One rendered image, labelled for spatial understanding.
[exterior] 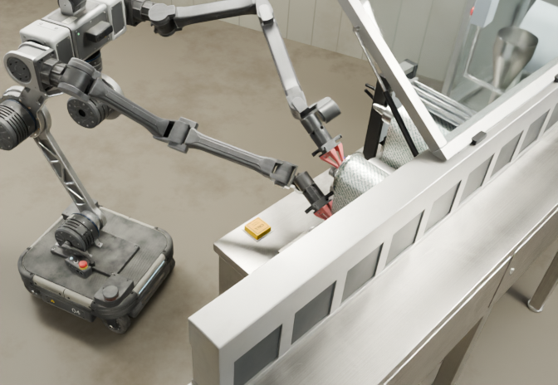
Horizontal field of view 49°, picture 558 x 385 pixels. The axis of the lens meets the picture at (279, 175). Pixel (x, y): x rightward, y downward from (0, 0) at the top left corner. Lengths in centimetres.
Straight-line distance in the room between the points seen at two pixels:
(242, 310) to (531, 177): 103
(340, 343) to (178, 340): 179
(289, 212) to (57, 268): 125
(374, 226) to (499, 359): 206
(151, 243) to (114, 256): 19
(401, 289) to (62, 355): 198
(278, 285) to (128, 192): 267
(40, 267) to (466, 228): 209
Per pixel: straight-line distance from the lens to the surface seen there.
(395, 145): 204
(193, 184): 373
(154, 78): 467
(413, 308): 140
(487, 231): 162
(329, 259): 116
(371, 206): 128
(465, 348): 220
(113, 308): 288
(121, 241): 310
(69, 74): 196
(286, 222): 226
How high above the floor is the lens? 253
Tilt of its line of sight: 42 degrees down
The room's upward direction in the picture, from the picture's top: 5 degrees clockwise
